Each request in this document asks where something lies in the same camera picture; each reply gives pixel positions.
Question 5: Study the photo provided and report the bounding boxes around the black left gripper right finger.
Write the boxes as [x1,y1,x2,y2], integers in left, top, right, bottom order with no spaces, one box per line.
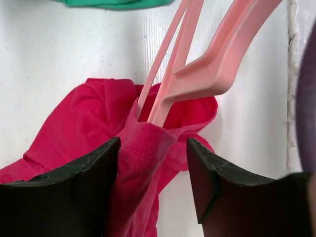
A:
[187,138,313,237]

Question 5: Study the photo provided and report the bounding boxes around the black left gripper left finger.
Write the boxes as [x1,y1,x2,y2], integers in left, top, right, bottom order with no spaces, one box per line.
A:
[0,137,120,237]

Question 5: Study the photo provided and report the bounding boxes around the pink red t shirt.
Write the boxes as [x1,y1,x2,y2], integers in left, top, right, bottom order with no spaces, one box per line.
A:
[0,79,218,237]

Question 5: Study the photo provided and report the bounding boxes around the pink hanger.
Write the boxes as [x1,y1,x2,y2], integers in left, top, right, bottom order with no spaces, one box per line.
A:
[136,0,279,127]

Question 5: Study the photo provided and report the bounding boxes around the green tank top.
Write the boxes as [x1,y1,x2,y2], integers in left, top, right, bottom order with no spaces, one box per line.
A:
[56,0,173,10]

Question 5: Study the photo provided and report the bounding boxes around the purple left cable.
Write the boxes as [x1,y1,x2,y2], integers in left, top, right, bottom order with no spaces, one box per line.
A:
[295,24,316,173]

